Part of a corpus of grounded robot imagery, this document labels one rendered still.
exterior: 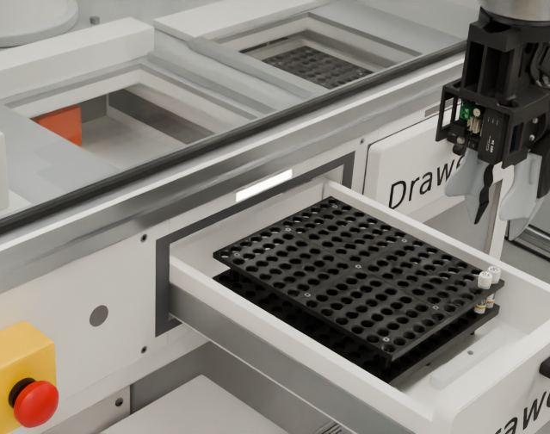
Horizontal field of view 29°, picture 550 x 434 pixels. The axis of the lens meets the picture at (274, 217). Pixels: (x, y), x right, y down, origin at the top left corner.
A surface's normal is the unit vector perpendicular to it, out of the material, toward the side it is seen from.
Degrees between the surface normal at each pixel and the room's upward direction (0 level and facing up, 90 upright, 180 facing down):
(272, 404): 90
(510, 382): 90
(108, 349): 90
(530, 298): 90
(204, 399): 0
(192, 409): 0
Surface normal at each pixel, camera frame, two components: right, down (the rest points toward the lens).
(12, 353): 0.06, -0.87
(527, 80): 0.73, 0.37
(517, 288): -0.69, 0.33
